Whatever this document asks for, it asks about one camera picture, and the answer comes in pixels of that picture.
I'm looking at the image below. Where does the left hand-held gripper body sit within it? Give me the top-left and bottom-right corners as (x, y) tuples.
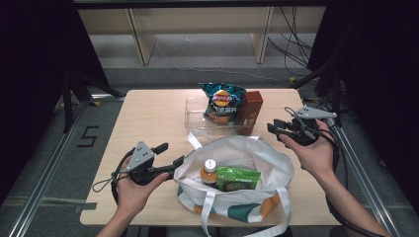
(120, 140), (162, 186)

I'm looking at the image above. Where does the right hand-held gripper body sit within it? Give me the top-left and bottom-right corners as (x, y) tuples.
(281, 105), (338, 146)

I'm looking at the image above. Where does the brown cardboard box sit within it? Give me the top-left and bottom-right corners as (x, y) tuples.
(235, 90), (265, 136)

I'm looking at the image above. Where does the orange juice bottle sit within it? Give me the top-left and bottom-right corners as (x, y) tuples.
(200, 158), (219, 189)

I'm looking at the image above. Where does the white printed tote bag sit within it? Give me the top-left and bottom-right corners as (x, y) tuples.
(172, 129), (295, 237)

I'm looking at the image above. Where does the clear plastic tray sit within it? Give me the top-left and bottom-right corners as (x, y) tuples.
(184, 96), (256, 131)

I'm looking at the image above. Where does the blue chip bag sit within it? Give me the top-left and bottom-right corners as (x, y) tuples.
(199, 82), (247, 126)

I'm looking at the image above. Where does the green snack packet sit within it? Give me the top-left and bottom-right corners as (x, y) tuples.
(215, 165), (262, 193)

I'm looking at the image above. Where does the person's right hand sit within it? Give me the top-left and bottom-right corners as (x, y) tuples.
(279, 118), (335, 181)

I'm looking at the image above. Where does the person's left hand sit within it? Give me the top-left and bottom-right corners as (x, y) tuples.
(117, 173), (170, 215)

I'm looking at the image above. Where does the black tripod stand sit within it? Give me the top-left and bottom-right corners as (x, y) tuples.
(60, 70), (125, 132)
(291, 60), (350, 129)

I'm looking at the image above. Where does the black curtain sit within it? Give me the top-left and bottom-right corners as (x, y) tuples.
(0, 0), (110, 205)
(307, 0), (419, 205)

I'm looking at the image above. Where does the light wooden desk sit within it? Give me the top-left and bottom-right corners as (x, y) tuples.
(77, 6), (327, 66)

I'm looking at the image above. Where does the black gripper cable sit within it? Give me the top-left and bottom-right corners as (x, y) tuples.
(92, 147), (136, 205)
(285, 107), (383, 237)

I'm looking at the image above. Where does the aluminium floor rail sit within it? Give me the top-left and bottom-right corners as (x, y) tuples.
(6, 95), (93, 237)
(332, 118), (403, 237)

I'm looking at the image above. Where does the bundle of black cables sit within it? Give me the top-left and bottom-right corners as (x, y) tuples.
(266, 6), (314, 77)

